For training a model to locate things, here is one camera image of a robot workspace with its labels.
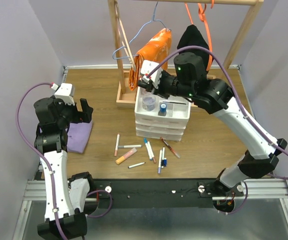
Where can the black white thin marker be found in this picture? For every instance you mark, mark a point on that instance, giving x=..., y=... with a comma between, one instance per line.
x=162, y=157

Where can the grey cap white marker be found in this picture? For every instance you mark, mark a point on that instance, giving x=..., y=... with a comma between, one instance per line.
x=129, y=146

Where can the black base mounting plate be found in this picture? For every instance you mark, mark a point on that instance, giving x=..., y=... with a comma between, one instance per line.
x=161, y=193

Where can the white drawer organizer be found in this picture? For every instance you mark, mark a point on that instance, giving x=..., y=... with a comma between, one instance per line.
x=149, y=124

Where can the small white black-tip pen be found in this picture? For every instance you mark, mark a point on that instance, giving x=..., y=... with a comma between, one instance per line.
x=136, y=165

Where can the lavender cap white marker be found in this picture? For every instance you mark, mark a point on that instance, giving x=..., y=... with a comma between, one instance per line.
x=159, y=162

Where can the red clear pen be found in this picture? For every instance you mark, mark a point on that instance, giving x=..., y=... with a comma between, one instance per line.
x=170, y=148

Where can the blue lid small jar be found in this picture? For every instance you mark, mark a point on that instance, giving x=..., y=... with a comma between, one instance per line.
x=162, y=110

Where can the yellow pink highlighter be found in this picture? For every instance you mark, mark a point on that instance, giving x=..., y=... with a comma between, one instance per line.
x=126, y=156

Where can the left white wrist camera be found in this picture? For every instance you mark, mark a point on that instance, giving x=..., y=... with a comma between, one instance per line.
x=65, y=92

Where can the clear paperclip jar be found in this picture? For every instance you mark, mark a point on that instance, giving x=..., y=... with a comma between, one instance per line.
x=148, y=102

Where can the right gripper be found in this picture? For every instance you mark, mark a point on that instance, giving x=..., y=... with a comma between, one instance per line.
x=150, y=87

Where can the purple folded cloth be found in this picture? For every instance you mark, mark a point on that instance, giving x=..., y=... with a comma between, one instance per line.
x=78, y=136

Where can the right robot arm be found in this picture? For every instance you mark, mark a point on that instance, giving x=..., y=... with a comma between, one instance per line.
x=216, y=97

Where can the blue wire hanger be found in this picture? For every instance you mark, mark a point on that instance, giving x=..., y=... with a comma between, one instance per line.
x=124, y=46

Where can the orange patterned cloth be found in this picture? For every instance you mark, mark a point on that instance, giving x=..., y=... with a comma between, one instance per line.
x=156, y=50

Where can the blue cap white marker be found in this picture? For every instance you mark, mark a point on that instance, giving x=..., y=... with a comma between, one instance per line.
x=148, y=149

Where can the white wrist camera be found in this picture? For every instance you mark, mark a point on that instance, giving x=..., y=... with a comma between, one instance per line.
x=65, y=92
x=149, y=74

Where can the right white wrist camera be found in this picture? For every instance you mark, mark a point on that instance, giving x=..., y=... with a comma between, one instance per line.
x=149, y=74

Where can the black garment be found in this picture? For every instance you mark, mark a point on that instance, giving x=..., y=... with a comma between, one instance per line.
x=193, y=37

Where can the black teal highlighter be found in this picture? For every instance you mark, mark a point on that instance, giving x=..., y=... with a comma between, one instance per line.
x=174, y=102

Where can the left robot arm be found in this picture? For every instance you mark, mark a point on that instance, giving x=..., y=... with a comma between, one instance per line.
x=65, y=197

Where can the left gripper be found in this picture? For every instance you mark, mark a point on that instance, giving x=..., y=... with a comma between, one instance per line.
x=85, y=116

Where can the aluminium frame rail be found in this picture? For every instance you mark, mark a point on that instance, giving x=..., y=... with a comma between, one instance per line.
x=264, y=188

